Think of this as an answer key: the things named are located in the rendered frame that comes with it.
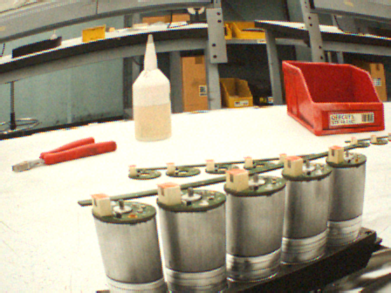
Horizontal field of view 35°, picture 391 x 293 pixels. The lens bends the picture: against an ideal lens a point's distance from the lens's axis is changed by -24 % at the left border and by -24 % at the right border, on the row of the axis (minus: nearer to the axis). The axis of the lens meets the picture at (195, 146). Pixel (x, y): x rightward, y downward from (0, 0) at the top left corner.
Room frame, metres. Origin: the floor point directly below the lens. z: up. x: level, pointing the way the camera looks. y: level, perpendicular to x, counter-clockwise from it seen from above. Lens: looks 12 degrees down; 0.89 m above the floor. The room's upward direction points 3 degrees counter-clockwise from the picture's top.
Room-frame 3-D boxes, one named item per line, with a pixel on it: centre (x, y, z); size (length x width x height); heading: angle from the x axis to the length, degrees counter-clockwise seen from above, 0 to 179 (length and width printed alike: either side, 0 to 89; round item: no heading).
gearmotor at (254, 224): (0.28, -0.02, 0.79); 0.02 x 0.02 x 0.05
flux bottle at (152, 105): (0.69, 0.04, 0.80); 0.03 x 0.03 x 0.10
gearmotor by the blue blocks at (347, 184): (0.31, -0.07, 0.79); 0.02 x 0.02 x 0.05
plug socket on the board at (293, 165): (0.29, -0.04, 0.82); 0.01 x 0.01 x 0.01; 29
